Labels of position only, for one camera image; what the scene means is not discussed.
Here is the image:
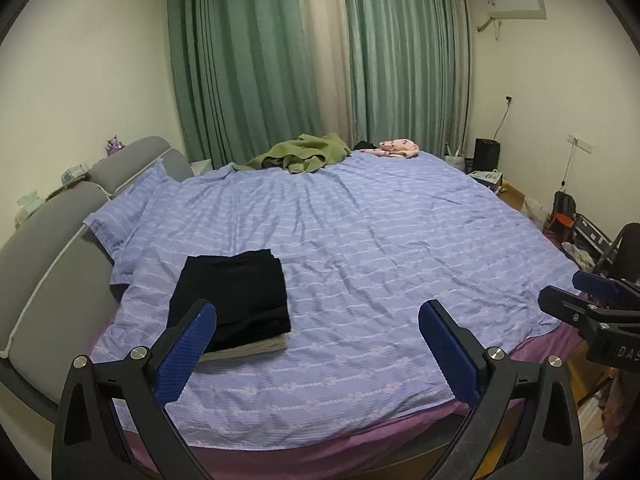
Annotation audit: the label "purple striped bed blanket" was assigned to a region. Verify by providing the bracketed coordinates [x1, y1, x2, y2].
[82, 150, 583, 448]

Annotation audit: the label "purple striped pillow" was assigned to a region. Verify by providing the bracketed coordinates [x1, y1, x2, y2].
[82, 157, 173, 256]

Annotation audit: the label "pink mattress sheet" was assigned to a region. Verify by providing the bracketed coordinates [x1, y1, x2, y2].
[87, 305, 586, 480]

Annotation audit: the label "white air conditioner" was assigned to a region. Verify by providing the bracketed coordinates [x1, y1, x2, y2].
[482, 0, 548, 22]

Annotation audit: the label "beige folded cloth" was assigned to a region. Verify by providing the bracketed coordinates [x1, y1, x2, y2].
[200, 332, 290, 363]

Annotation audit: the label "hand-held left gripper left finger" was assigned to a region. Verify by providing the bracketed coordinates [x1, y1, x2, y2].
[51, 299, 218, 480]

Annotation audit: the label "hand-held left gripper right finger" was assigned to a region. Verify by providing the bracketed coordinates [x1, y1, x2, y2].
[418, 300, 585, 480]

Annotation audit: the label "white plastic bag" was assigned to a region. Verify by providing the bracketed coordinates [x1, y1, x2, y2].
[520, 197, 548, 223]

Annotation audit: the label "white cardboard box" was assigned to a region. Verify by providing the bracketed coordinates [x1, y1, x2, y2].
[467, 170, 503, 191]

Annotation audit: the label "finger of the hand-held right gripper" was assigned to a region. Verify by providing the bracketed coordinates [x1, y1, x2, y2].
[572, 269, 640, 309]
[539, 285, 602, 334]

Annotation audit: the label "black box appliance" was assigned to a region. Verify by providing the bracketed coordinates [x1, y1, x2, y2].
[473, 137, 501, 171]

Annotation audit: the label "black pants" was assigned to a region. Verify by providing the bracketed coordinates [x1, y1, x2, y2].
[166, 249, 292, 354]

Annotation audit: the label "beige sheer curtain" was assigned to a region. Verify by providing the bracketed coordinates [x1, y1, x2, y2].
[295, 0, 353, 141]

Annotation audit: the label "black backpack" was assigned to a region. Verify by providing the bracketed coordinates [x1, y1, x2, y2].
[550, 191, 578, 233]

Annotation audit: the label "black power cable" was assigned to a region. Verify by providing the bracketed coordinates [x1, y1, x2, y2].
[492, 95, 514, 141]

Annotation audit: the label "green cloth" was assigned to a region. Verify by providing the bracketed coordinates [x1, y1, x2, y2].
[235, 132, 353, 176]

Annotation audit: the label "red plaid clothing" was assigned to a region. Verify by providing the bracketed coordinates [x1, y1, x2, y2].
[602, 367, 640, 441]

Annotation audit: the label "grey padded headboard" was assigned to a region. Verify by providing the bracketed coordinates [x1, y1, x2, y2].
[0, 135, 196, 411]

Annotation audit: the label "pink patterned cloth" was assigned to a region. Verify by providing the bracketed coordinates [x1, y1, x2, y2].
[361, 137, 421, 160]

